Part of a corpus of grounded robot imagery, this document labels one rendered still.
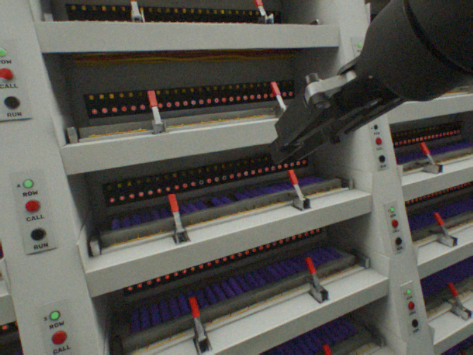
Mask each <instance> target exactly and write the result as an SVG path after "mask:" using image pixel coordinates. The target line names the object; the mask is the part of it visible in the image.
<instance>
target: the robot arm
mask: <svg viewBox="0 0 473 355"><path fill-rule="evenodd" d="M472 78H473V0H391V1H390V2H389V3H388V4H387V5H386V6H385V8H384V9H383V10H382V11H381V12H380V13H379V14H378V15H377V16H376V17H375V18H374V20H373V21H372V22H371V23H370V25H369V26H368V28H367V31H366V34H365V40H364V44H363V46H362V51H361V52H360V55H359V56H357V57H355V58H354V59H353V60H352V61H350V62H348V63H347V64H345V65H344V66H342V67H341V68H340V69H339V71H338V73H337V74H336V76H335V77H331V78H329V79H326V80H319V77H318V75H317V74H316V73H312V74H309V75H307V76H306V77H304V78H303V83H302V87H301V91H300V92H299V93H298V94H297V96H296V97H295V99H294V100H293V101H292V102H291V103H290V105H289V106H288V108H287V109H286V110H285V112H284V113H283V114H282V116H281V117H280V118H279V120H278V121H277V122H276V123H275V130H276V132H277V138H276V139H275V140H274V141H273V142H272V143H271V144H269V148H270V152H271V155H272V159H273V161H274V164H275V165H277V164H280V163H281V162H282V161H284V160H285V159H287V158H288V157H290V156H291V155H292V154H294V157H295V159H296V161H298V160H301V159H302V158H304V157H306V156H307V155H308V154H311V153H312V152H314V151H315V150H316V149H318V148H320V147H321V146H322V145H324V144H326V143H327V142H328V141H329V140H328V138H329V139H330V142H331V144H337V143H339V142H340V139H339V135H340V134H342V133H344V134H345V135H350V134H351V133H352V132H354V131H356V130H358V129H359V128H361V127H363V126H364V125H366V124H368V123H370V122H372V121H373V120H375V119H377V118H378V117H380V116H382V115H384V114H385V113H387V112H389V111H391V110H392V109H394V108H396V107H397V106H400V105H401V104H403V103H405V102H407V101H409V100H411V101H418V102H425V101H431V100H434V99H437V98H439V97H440V96H442V95H444V94H445V93H447V92H449V91H451V90H452V89H455V88H456V87H458V86H460V85H462V84H464V83H465V82H467V81H469V80H471V79H472Z"/></svg>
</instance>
